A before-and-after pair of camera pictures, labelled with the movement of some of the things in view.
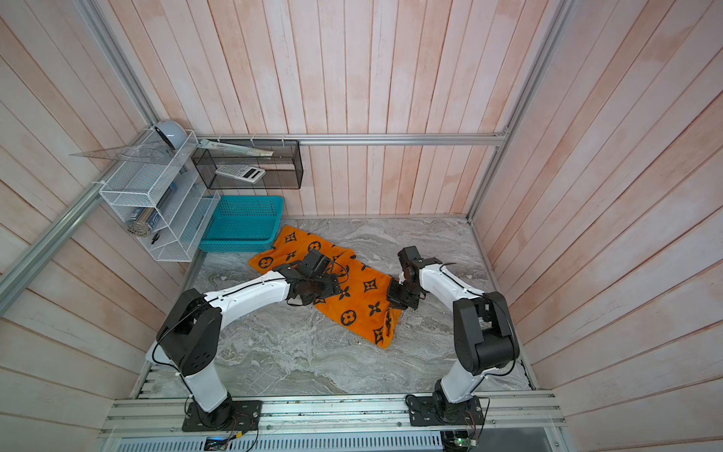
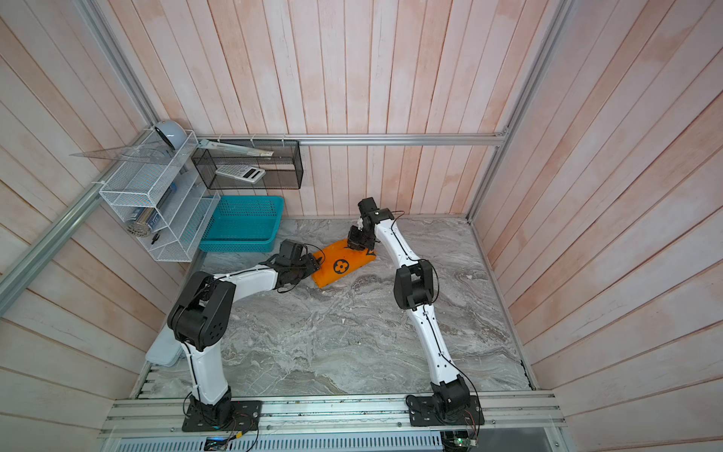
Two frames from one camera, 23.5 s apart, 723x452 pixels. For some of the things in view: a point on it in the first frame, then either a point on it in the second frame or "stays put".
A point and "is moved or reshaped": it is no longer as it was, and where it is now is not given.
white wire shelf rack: [158, 192] stays put
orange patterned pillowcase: [349, 295] is moved or reshaped
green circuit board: [462, 442] stays put
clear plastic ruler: [233, 149] stays put
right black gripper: [393, 298] to [353, 243]
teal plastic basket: [241, 224] stays put
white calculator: [248, 173] stays put
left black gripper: [332, 287] to [312, 265]
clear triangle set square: [158, 153] stays put
